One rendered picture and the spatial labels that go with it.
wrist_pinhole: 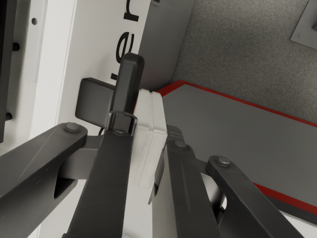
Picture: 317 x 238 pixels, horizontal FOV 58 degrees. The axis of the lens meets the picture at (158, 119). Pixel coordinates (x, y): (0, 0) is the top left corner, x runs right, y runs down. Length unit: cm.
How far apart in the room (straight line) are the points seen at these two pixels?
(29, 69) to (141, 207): 21
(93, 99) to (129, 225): 25
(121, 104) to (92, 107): 2
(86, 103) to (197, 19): 92
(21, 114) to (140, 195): 17
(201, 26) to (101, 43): 90
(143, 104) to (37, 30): 15
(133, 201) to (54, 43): 26
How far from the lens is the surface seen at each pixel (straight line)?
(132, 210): 39
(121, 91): 17
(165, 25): 77
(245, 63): 107
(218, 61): 107
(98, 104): 18
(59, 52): 17
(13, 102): 33
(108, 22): 20
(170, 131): 15
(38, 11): 28
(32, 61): 29
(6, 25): 28
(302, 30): 107
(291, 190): 46
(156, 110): 15
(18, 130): 34
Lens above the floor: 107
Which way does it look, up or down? 68 degrees down
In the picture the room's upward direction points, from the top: 129 degrees counter-clockwise
